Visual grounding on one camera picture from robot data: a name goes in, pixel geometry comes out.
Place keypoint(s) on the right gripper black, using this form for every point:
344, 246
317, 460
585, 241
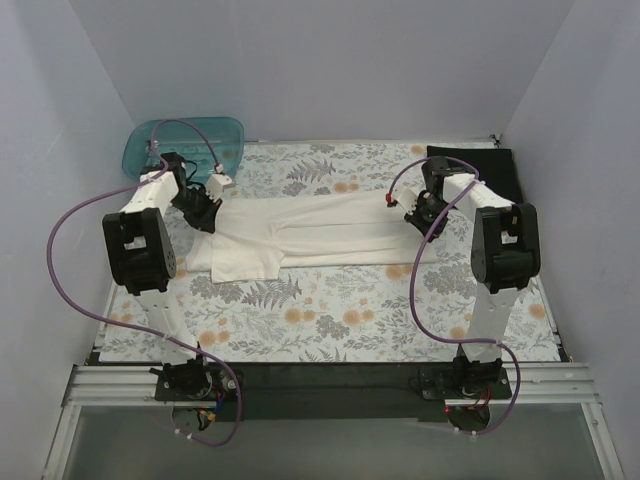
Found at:
423, 220

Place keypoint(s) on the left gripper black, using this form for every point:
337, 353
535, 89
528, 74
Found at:
201, 212

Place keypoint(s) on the white t shirt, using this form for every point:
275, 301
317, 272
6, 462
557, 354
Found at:
255, 238

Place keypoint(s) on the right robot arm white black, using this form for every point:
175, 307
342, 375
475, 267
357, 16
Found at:
504, 257

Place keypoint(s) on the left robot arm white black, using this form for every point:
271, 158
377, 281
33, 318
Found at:
143, 261

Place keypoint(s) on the teal plastic basket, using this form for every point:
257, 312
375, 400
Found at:
193, 142

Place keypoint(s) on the folded black t shirt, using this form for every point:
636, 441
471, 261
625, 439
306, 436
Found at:
496, 167

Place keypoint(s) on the floral table mat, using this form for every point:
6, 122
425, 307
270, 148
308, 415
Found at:
346, 313

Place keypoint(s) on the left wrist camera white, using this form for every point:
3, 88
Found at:
217, 184

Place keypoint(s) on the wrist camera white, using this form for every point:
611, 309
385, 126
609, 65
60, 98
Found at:
217, 184
405, 198

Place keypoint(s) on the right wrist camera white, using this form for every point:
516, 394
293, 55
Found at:
405, 198

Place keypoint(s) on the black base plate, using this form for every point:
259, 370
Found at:
329, 391

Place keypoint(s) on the aluminium frame rail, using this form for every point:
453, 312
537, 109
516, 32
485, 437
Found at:
553, 427

